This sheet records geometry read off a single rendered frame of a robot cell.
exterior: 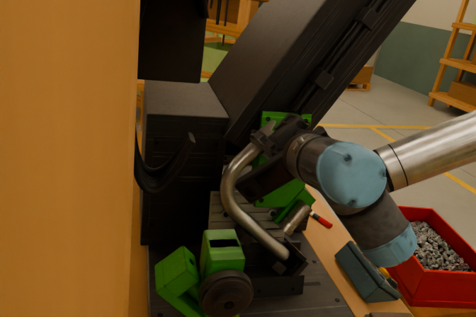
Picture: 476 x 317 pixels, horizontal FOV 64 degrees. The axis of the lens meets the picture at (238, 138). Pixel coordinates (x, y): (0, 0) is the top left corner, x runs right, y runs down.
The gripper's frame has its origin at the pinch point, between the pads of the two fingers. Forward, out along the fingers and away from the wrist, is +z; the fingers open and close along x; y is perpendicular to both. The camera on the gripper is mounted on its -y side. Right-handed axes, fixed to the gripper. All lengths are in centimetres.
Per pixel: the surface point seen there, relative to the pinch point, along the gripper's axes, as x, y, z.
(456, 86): -303, 376, 444
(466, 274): -62, 19, -1
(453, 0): -221, 519, 522
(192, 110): 12.9, -4.6, 10.6
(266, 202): -11.7, -6.0, 2.7
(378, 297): -43.4, -1.8, -5.2
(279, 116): 0.9, 8.1, 2.5
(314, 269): -34.9, -8.1, 6.0
